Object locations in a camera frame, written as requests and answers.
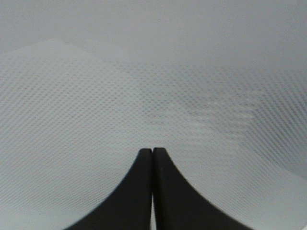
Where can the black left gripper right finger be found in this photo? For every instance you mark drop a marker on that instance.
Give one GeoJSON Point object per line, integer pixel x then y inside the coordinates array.
{"type": "Point", "coordinates": [178, 206]}

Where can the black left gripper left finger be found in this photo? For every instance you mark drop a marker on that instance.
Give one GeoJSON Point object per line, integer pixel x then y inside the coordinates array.
{"type": "Point", "coordinates": [129, 206]}

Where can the white microwave door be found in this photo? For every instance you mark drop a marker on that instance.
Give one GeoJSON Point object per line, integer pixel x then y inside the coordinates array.
{"type": "Point", "coordinates": [85, 84]}

